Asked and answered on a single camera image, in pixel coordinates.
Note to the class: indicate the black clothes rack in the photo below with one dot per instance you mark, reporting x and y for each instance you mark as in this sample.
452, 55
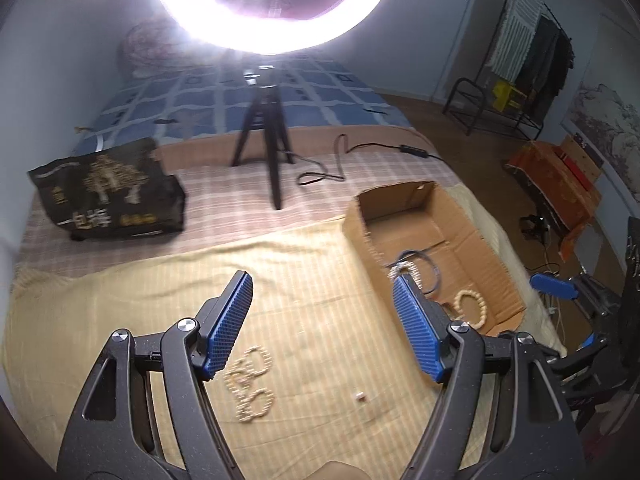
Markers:
527, 61

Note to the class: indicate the pink plaid bed sheet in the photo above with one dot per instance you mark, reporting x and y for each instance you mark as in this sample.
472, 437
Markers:
225, 204

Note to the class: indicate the black metal chair frame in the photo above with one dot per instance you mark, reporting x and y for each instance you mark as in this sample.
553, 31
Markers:
467, 104

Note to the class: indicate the blue patterned quilt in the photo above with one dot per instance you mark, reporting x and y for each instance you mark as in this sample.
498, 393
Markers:
205, 101

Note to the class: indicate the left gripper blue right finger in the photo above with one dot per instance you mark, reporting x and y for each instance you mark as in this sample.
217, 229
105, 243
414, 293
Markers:
427, 327

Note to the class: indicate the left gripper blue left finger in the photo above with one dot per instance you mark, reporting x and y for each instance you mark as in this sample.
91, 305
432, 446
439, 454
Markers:
220, 320

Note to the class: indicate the dark blue thin bangle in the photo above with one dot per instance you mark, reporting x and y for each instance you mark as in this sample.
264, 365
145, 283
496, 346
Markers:
421, 267

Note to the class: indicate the black tripod stand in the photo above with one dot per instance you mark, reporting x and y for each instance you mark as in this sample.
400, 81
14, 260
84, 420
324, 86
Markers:
266, 113

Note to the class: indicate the black snack bag gold print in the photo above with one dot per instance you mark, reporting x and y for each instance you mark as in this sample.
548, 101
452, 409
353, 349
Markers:
121, 192

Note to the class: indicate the brown cardboard box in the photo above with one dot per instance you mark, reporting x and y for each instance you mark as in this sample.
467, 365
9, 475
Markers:
382, 222

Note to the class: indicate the landscape wall painting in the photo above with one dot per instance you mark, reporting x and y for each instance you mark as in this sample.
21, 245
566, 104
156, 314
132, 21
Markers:
605, 107

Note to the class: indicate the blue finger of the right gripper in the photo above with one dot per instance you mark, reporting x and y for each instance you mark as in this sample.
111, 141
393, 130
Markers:
554, 287

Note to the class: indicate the yellow striped cloth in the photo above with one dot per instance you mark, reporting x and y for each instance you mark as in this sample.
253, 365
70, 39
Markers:
314, 311

